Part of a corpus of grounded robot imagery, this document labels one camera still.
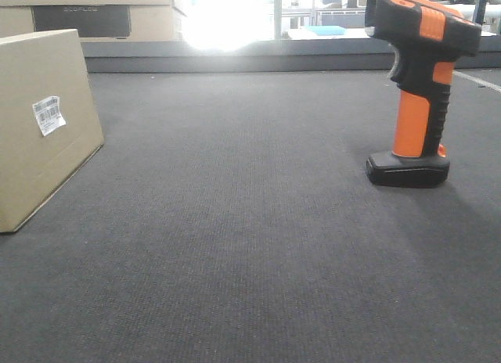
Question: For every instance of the brown cardboard package box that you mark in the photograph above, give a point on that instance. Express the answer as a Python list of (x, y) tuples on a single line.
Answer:
[(33, 168)]

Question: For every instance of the orange black barcode scanner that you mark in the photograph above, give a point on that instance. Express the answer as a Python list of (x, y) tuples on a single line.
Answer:
[(428, 38)]

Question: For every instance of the blue tray outside window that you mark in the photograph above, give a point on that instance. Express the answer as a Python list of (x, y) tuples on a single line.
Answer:
[(326, 31)]

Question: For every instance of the white barcode shipping label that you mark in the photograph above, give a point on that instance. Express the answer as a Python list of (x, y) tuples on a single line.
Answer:
[(48, 115)]

